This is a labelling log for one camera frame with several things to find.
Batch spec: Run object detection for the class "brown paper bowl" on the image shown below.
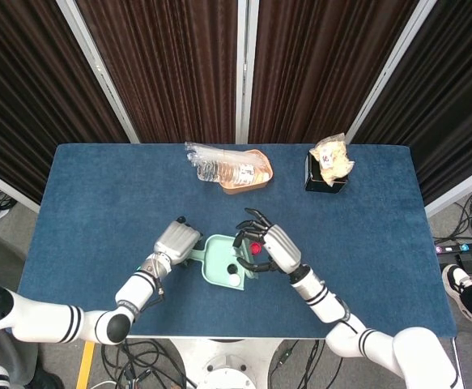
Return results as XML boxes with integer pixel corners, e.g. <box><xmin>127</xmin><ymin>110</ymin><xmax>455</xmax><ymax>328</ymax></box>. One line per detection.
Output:
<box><xmin>219</xmin><ymin>148</ymin><xmax>274</xmax><ymax>195</ymax></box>

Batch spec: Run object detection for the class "mint green dustpan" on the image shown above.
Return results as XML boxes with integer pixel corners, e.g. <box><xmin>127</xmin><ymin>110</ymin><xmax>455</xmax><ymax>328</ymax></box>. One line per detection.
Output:
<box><xmin>185</xmin><ymin>233</ymin><xmax>247</xmax><ymax>292</ymax></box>

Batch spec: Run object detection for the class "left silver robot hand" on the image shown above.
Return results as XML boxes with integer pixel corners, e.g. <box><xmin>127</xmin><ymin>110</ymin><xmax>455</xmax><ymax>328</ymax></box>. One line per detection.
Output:
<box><xmin>153</xmin><ymin>216</ymin><xmax>205</xmax><ymax>268</ymax></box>

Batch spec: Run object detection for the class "black foot pedal board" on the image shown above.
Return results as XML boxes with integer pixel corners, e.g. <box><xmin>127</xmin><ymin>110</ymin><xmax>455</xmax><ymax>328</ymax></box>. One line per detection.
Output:
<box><xmin>433</xmin><ymin>239</ymin><xmax>472</xmax><ymax>273</ymax></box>

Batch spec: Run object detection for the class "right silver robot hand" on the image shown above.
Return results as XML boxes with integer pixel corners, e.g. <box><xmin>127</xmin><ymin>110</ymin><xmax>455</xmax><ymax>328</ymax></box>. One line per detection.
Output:
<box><xmin>233</xmin><ymin>207</ymin><xmax>303</xmax><ymax>276</ymax></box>

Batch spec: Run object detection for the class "yellow floor tape strip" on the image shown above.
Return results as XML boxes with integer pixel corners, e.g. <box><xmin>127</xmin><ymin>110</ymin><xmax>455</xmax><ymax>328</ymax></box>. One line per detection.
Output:
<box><xmin>75</xmin><ymin>340</ymin><xmax>97</xmax><ymax>389</ymax></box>

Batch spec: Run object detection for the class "crumpled snack bag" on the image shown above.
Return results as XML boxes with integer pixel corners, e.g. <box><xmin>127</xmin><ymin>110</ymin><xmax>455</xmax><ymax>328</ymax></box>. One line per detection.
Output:
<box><xmin>308</xmin><ymin>132</ymin><xmax>355</xmax><ymax>187</ymax></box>

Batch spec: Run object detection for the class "crushed clear plastic bottle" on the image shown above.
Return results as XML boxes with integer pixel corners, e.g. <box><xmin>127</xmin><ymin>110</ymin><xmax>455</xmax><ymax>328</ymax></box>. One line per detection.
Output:
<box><xmin>185</xmin><ymin>141</ymin><xmax>257</xmax><ymax>167</ymax></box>

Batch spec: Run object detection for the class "white black sneaker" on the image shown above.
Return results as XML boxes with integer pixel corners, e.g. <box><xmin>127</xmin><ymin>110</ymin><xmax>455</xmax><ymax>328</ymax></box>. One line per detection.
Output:
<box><xmin>441</xmin><ymin>263</ymin><xmax>472</xmax><ymax>323</ymax></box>

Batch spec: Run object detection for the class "mint green hand brush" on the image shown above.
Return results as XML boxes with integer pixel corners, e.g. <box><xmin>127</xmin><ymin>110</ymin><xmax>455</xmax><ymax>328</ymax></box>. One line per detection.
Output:
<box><xmin>232</xmin><ymin>237</ymin><xmax>261</xmax><ymax>281</ymax></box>

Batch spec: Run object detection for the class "clear labelled plastic bottle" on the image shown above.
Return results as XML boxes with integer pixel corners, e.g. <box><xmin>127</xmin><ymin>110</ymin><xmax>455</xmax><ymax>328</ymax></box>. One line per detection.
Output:
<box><xmin>197</xmin><ymin>159</ymin><xmax>262</xmax><ymax>187</ymax></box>

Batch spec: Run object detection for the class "dark brown curtain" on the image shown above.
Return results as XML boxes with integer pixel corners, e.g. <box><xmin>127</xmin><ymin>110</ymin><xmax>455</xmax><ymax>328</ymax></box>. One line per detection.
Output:
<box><xmin>352</xmin><ymin>0</ymin><xmax>472</xmax><ymax>206</ymax></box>
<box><xmin>248</xmin><ymin>0</ymin><xmax>419</xmax><ymax>144</ymax></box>
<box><xmin>0</xmin><ymin>0</ymin><xmax>130</xmax><ymax>204</ymax></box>
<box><xmin>75</xmin><ymin>0</ymin><xmax>239</xmax><ymax>144</ymax></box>

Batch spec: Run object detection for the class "blue table cloth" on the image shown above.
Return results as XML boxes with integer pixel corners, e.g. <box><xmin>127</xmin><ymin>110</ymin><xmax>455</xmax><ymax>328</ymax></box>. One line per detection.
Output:
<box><xmin>6</xmin><ymin>142</ymin><xmax>457</xmax><ymax>340</ymax></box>

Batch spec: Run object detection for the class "black cardboard box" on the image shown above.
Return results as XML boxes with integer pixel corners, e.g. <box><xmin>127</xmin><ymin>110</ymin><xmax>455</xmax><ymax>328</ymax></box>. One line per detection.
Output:
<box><xmin>304</xmin><ymin>152</ymin><xmax>349</xmax><ymax>194</ymax></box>

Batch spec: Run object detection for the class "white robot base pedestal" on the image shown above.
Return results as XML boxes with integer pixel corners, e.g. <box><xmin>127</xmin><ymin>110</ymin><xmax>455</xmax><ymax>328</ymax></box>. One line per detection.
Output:
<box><xmin>170</xmin><ymin>338</ymin><xmax>286</xmax><ymax>389</ymax></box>

